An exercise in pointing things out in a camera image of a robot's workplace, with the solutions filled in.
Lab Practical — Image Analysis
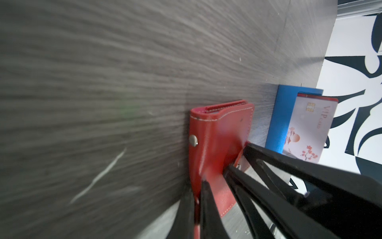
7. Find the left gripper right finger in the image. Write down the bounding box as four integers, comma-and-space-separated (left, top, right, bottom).
224, 143, 382, 239

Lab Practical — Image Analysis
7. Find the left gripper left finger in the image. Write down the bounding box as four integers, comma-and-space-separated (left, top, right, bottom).
167, 181, 229, 239

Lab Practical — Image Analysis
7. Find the white VIP card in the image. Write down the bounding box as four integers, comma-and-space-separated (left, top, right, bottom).
282, 93, 339, 163

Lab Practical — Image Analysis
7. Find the red leather card holder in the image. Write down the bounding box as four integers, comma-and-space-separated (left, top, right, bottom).
189, 100, 254, 239

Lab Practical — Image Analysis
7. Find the blue card box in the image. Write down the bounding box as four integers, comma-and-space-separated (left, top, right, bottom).
265, 85, 323, 153

